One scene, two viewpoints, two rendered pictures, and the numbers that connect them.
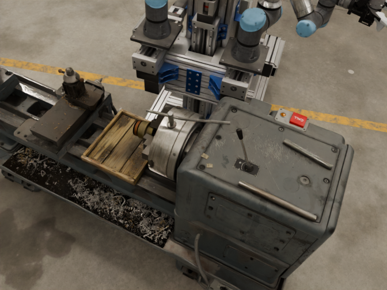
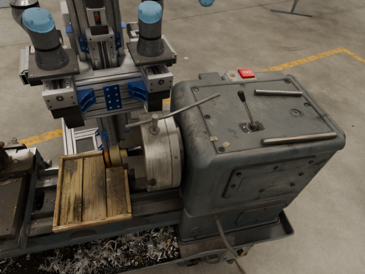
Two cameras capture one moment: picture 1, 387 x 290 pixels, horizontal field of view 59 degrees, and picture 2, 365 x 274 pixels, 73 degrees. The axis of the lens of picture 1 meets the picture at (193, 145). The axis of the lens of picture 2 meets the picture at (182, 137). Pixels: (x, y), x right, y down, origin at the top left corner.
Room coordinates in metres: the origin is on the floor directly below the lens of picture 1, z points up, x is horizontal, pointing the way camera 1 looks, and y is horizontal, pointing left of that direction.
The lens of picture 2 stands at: (0.35, 0.39, 1.88)
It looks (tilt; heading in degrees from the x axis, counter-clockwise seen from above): 48 degrees down; 320
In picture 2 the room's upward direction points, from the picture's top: 7 degrees clockwise
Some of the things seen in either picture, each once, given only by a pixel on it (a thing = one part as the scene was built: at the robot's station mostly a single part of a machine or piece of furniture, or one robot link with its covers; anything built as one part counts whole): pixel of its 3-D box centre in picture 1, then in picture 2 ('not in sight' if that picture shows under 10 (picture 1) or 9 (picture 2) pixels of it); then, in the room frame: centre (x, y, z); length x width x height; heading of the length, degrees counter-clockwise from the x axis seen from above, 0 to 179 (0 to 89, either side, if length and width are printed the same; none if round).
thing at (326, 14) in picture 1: (321, 14); not in sight; (1.40, -0.50, 1.46); 0.11 x 0.08 x 0.11; 145
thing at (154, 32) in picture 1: (156, 22); (50, 52); (1.58, 0.26, 1.21); 0.15 x 0.15 x 0.10
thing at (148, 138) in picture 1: (150, 149); (138, 170); (0.84, 0.18, 1.09); 0.12 x 0.11 x 0.05; 159
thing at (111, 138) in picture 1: (127, 144); (94, 185); (1.00, 0.34, 0.89); 0.36 x 0.30 x 0.04; 159
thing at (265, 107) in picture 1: (258, 109); (210, 80); (1.00, -0.26, 1.24); 0.09 x 0.08 x 0.03; 69
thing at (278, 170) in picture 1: (260, 178); (242, 138); (0.77, -0.30, 1.06); 0.59 x 0.48 x 0.39; 69
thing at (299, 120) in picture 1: (298, 120); (245, 74); (0.94, -0.42, 1.26); 0.06 x 0.06 x 0.02; 69
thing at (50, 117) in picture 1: (71, 109); (0, 187); (1.14, 0.65, 0.95); 0.43 x 0.17 x 0.05; 159
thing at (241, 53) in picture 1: (246, 45); (150, 41); (1.46, -0.22, 1.21); 0.15 x 0.15 x 0.10
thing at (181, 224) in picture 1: (236, 233); (216, 201); (0.77, -0.30, 0.43); 0.60 x 0.48 x 0.86; 69
